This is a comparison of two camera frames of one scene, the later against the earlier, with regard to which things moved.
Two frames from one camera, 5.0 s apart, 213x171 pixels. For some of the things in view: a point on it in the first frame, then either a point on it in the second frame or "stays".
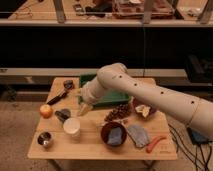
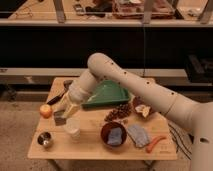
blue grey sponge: [115, 136] stays
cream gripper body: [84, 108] to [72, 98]
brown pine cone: [119, 111] stays
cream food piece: [144, 109] stays
